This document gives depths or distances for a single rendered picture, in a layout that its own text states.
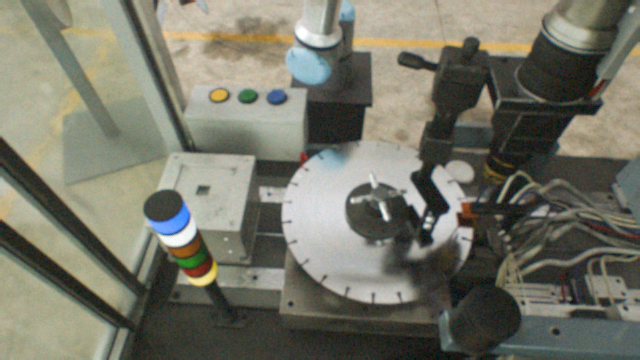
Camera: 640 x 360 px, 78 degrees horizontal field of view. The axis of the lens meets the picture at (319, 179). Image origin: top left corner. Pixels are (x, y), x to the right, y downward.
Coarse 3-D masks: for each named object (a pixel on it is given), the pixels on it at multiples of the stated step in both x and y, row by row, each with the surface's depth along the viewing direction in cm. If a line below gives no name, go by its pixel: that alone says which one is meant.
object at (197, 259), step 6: (204, 246) 54; (198, 252) 52; (204, 252) 54; (180, 258) 52; (186, 258) 52; (192, 258) 52; (198, 258) 53; (204, 258) 54; (180, 264) 54; (186, 264) 53; (192, 264) 53; (198, 264) 54
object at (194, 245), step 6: (198, 234) 51; (192, 240) 50; (198, 240) 51; (168, 246) 49; (186, 246) 49; (192, 246) 50; (198, 246) 52; (174, 252) 50; (180, 252) 50; (186, 252) 50; (192, 252) 51
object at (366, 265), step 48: (384, 144) 78; (288, 192) 71; (336, 192) 71; (288, 240) 66; (336, 240) 66; (384, 240) 66; (432, 240) 66; (336, 288) 61; (384, 288) 61; (432, 288) 61
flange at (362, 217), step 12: (360, 192) 70; (348, 204) 69; (360, 204) 69; (396, 204) 69; (348, 216) 67; (360, 216) 67; (372, 216) 67; (396, 216) 67; (360, 228) 66; (372, 228) 66; (384, 228) 66; (396, 228) 66
